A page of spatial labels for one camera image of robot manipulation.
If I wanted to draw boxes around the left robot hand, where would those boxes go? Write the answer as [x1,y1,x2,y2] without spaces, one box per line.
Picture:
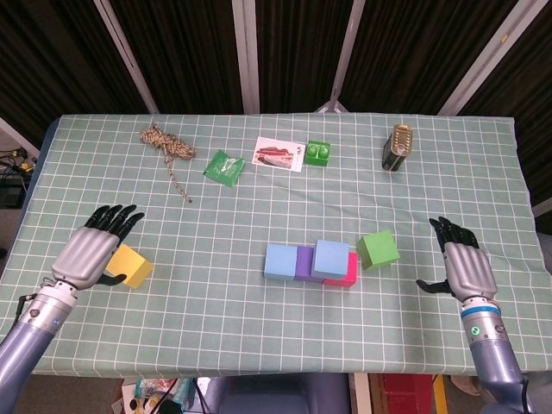
[51,204,146,291]

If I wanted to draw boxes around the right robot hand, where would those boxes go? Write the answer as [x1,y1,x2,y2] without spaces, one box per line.
[415,216,499,304]

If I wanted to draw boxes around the yellow foam cube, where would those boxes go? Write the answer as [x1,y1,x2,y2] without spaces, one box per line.
[105,243,155,290]

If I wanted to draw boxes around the green foam cube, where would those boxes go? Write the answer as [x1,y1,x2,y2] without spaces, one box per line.
[355,229,401,272]

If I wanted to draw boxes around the steel blue foam cube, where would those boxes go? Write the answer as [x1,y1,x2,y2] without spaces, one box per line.
[310,239,351,279]

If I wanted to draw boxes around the purple foam cube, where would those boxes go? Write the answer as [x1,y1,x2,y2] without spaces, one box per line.
[294,246,325,284]

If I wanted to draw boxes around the light blue foam cube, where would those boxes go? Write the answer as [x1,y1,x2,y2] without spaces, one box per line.
[263,242,299,282]

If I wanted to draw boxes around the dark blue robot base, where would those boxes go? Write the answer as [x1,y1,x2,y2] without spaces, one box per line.
[206,373,351,414]

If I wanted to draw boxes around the black electronic box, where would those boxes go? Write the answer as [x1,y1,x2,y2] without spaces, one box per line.
[0,180,25,209]

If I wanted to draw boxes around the pink foam cube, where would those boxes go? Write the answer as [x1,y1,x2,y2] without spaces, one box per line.
[322,251,359,288]

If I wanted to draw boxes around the yellow vertical bar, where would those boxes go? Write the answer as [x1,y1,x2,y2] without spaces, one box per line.
[432,374,448,414]

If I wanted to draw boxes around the green checked tablecloth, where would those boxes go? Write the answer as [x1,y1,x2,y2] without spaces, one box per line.
[0,112,552,376]

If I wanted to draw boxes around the red box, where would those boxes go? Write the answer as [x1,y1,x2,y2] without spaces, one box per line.
[379,373,436,414]

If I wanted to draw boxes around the pile of colourful packages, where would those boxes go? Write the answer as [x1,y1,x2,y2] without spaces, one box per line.
[120,377,204,414]

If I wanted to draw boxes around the white table leg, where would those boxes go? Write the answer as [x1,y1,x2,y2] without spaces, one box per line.
[353,373,373,414]

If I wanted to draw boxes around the green foil sachet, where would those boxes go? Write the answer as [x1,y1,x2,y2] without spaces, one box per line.
[203,148,247,188]

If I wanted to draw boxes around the green toy brick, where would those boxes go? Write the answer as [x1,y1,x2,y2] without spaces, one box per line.
[304,140,332,167]

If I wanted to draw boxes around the white picture card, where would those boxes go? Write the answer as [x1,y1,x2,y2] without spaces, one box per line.
[251,135,305,173]

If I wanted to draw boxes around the dark pleated curtain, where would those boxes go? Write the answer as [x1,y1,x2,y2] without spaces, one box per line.
[0,0,552,208]

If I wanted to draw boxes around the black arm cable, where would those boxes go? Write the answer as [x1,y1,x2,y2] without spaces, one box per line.
[12,293,39,329]
[519,378,532,414]

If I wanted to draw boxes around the yellow and black cables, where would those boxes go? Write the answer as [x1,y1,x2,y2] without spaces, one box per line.
[0,146,38,173]

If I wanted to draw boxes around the braided beige rope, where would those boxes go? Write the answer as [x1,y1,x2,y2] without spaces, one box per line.
[138,122,198,204]

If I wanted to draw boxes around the white metal frame post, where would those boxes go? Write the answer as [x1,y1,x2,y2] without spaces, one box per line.
[317,0,367,114]
[93,0,160,116]
[436,0,534,116]
[231,0,261,116]

